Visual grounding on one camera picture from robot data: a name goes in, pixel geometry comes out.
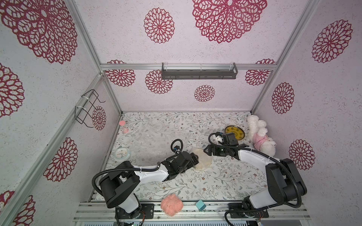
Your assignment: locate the bubble-wrapped plate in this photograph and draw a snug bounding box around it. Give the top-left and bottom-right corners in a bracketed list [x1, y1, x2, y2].
[224, 125, 245, 141]
[192, 148, 213, 170]

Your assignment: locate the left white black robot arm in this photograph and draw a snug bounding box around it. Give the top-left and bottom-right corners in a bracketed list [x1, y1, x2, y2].
[91, 152, 199, 218]

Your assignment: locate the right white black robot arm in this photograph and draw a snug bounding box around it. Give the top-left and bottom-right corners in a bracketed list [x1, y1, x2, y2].
[204, 132, 307, 212]

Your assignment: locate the white plush poodle pink shirt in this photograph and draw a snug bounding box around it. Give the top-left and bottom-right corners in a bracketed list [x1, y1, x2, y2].
[247, 115, 276, 157]

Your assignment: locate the pink fluffy ball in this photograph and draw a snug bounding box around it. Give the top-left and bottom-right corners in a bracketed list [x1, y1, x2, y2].
[160, 194, 183, 217]

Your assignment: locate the teal small cube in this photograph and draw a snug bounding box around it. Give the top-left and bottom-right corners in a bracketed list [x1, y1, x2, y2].
[195, 200, 206, 211]

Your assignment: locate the white round clock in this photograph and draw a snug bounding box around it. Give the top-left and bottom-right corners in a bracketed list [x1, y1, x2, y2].
[113, 146, 131, 163]

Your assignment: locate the small pink cup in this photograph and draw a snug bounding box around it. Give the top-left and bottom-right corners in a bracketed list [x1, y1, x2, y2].
[122, 127, 129, 134]

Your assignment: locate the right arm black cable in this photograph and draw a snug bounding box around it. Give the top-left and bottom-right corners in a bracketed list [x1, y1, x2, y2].
[208, 132, 303, 226]

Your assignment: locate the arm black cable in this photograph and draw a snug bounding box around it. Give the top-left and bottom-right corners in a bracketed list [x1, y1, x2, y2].
[91, 138, 184, 226]
[208, 132, 303, 226]

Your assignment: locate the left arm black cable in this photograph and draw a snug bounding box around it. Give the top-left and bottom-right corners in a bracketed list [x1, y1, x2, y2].
[91, 138, 184, 226]

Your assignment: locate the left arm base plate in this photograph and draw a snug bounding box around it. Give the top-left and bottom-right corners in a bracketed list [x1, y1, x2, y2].
[115, 203, 155, 220]

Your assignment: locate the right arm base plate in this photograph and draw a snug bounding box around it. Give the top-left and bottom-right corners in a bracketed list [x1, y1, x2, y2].
[227, 202, 269, 219]

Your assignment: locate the black wall shelf rail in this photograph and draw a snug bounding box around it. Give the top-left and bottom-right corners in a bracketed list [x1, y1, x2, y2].
[161, 63, 238, 80]

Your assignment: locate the aluminium front rail frame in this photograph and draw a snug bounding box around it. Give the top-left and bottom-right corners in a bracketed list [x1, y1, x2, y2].
[71, 201, 312, 226]

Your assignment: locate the black wire wall rack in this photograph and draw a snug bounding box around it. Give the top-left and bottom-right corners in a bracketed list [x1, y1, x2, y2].
[74, 89, 105, 129]

